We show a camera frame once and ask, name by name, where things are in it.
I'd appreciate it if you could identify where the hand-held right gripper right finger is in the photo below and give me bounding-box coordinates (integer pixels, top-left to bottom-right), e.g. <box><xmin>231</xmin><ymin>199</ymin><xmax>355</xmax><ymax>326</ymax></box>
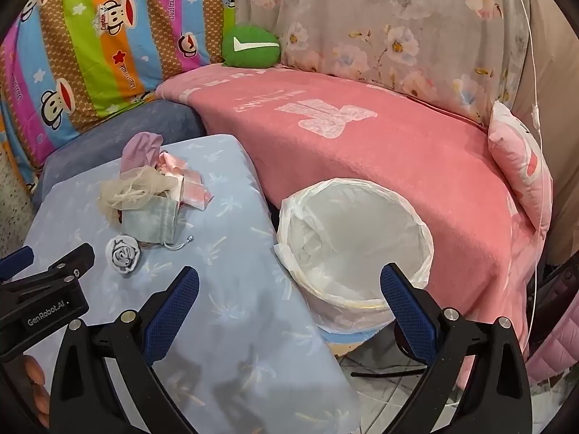
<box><xmin>380</xmin><ymin>262</ymin><xmax>533</xmax><ymax>434</ymax></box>

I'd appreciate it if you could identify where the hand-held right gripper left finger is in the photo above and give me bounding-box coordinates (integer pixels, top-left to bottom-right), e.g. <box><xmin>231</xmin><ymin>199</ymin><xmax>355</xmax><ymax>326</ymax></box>
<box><xmin>49</xmin><ymin>266</ymin><xmax>200</xmax><ymax>434</ymax></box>

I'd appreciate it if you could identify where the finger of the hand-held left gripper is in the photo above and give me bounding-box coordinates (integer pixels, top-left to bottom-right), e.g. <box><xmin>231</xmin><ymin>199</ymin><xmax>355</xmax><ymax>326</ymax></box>
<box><xmin>0</xmin><ymin>246</ymin><xmax>35</xmax><ymax>283</ymax></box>
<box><xmin>18</xmin><ymin>243</ymin><xmax>96</xmax><ymax>288</ymax></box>

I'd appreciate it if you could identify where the grey fabric rose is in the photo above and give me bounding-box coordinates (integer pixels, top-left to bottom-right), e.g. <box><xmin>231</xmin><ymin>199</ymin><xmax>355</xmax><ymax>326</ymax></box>
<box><xmin>105</xmin><ymin>234</ymin><xmax>143</xmax><ymax>276</ymax></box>

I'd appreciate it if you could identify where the pale green drawstring pouch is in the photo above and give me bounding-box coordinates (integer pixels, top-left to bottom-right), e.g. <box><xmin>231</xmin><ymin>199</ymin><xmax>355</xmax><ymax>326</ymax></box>
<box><xmin>122</xmin><ymin>201</ymin><xmax>195</xmax><ymax>250</ymax></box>

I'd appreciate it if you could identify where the beige mesh cloth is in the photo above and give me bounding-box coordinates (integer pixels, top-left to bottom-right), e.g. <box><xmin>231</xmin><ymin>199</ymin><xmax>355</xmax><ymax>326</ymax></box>
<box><xmin>98</xmin><ymin>166</ymin><xmax>178</xmax><ymax>224</ymax></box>

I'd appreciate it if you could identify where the white-lined waste bin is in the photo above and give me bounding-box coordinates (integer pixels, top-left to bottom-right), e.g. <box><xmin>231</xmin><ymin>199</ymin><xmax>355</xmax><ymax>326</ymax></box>
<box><xmin>272</xmin><ymin>178</ymin><xmax>435</xmax><ymax>344</ymax></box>

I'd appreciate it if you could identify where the purple cloth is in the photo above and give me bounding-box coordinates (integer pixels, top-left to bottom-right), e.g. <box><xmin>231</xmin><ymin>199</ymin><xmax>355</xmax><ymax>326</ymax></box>
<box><xmin>120</xmin><ymin>131</ymin><xmax>164</xmax><ymax>175</ymax></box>

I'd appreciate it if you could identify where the pink satin cloth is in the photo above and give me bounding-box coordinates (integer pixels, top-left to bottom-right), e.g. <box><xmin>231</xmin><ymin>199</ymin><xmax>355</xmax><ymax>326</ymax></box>
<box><xmin>154</xmin><ymin>151</ymin><xmax>191</xmax><ymax>179</ymax></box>

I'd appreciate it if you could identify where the person's left hand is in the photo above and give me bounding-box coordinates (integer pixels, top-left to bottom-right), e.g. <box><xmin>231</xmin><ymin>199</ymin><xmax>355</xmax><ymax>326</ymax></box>
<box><xmin>24</xmin><ymin>355</ymin><xmax>50</xmax><ymax>428</ymax></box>

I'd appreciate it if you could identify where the pink puffer jacket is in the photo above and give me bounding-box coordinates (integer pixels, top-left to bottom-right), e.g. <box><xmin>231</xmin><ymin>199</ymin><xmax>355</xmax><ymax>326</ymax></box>
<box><xmin>527</xmin><ymin>312</ymin><xmax>579</xmax><ymax>385</ymax></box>

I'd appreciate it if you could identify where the blue-grey cushion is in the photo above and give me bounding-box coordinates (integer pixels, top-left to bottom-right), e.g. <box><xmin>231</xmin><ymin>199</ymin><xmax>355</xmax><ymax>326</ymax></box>
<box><xmin>31</xmin><ymin>99</ymin><xmax>204</xmax><ymax>204</ymax></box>

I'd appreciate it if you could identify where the pink blanket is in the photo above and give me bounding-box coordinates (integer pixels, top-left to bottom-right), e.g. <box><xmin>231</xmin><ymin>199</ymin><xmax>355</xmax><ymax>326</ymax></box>
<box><xmin>155</xmin><ymin>64</ymin><xmax>555</xmax><ymax>390</ymax></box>

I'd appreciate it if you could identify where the pink printed pillow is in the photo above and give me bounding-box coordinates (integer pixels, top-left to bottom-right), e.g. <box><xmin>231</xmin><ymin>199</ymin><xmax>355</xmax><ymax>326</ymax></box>
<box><xmin>487</xmin><ymin>100</ymin><xmax>553</xmax><ymax>236</ymax></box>

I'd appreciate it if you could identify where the colourful monkey print pillow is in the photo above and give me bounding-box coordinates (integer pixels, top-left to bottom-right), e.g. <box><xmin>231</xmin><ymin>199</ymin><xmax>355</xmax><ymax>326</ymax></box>
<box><xmin>0</xmin><ymin>0</ymin><xmax>238</xmax><ymax>200</ymax></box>

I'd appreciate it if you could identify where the green round cushion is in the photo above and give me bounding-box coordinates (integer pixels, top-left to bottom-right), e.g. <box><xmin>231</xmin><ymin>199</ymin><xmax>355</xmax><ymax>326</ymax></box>
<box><xmin>221</xmin><ymin>24</ymin><xmax>282</xmax><ymax>68</ymax></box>

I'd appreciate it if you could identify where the black floor cable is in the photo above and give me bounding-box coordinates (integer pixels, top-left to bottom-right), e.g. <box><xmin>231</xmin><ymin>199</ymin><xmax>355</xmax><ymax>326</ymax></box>
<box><xmin>350</xmin><ymin>367</ymin><xmax>428</xmax><ymax>378</ymax></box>

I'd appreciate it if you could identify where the thin white hanging cable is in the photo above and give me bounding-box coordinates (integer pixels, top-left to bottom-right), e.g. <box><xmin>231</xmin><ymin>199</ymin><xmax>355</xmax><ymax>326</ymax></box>
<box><xmin>509</xmin><ymin>0</ymin><xmax>546</xmax><ymax>353</ymax></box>

